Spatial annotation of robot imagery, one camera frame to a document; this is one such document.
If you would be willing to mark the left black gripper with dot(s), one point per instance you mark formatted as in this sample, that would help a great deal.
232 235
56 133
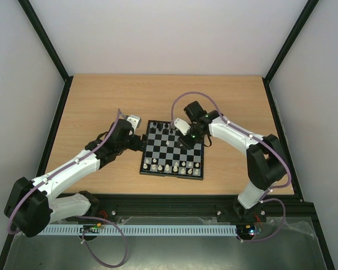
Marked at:
136 145

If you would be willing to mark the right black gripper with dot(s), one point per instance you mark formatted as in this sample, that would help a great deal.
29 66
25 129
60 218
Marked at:
186 140

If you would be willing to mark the black white chess board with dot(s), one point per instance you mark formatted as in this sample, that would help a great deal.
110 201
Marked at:
162 153

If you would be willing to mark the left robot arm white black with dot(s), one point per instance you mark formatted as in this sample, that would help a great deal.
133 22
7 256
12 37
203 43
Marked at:
33 204

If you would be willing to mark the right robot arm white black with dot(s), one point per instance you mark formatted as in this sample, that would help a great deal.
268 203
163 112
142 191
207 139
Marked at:
266 163

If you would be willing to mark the transparent plastic sheet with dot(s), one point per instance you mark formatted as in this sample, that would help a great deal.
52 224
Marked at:
289 245

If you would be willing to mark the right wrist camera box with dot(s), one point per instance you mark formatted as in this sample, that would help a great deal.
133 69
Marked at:
181 125

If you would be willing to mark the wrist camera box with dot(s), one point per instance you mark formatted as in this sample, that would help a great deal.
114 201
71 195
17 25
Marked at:
181 125
135 122

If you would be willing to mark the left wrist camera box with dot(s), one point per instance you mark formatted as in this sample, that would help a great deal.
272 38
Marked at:
135 122

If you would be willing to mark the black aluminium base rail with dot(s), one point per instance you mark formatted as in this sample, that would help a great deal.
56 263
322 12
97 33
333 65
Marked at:
219 206

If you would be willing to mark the grey slotted cable duct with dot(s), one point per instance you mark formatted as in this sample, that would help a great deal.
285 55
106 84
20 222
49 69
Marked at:
140 230

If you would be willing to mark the right black frame post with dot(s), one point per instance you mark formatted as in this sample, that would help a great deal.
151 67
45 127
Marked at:
291 38

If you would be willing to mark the black frame post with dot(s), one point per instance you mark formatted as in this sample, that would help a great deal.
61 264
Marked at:
291 38
44 38

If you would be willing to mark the left black frame post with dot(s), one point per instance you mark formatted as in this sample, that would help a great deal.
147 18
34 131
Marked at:
44 38

